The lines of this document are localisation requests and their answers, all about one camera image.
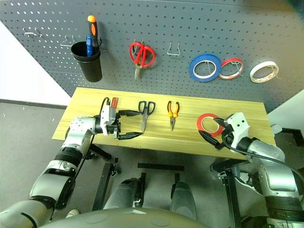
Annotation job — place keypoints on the black metal table leg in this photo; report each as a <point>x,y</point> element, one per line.
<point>104,185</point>
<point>231,190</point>

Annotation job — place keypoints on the dark grey rounded shell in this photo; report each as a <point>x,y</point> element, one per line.
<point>184,199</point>
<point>123,194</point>

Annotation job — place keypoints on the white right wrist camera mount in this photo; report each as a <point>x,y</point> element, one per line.
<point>237,123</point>

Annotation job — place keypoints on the wide red tape roll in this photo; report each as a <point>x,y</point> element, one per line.
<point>207,115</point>

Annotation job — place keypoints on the black plastic cup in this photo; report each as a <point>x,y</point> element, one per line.
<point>91,69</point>

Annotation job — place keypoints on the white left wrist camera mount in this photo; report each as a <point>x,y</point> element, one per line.
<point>104,118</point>

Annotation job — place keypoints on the orange and black pliers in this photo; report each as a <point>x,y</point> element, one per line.
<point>173,114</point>

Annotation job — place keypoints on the grey metal pegboard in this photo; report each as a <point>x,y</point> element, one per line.
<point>166,23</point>

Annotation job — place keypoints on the grey rounded robot torso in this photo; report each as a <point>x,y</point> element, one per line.
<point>130,221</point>

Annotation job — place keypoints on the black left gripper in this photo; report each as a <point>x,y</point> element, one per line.
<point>115,127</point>

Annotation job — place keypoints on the white metal peg hook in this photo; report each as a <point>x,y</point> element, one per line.
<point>29,33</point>

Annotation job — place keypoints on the blue tape roll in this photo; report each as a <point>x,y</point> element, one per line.
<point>206,57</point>

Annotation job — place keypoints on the orange and black screwdriver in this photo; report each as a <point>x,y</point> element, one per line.
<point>92,26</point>

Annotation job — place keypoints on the silver double peg hook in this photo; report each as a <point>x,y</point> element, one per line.
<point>134,42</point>

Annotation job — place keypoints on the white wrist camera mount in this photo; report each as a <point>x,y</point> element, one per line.
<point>104,118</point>
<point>237,123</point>

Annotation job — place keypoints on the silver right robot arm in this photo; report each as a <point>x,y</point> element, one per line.
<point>268,152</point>

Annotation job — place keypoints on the black metal floor frame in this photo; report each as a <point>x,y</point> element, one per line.
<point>161,167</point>

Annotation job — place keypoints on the thin red tape roll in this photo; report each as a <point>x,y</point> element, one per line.
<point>231,59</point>

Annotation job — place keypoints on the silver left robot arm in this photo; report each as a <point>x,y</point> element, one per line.
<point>80,126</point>

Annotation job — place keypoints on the black and blue scissors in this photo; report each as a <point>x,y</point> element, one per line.
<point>145,118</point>

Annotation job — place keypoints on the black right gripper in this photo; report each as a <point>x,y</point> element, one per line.
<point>228,137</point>

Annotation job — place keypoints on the white shoe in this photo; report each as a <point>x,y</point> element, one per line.
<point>72,213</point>

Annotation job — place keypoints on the white tape roll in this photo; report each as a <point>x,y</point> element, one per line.
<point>263,63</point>

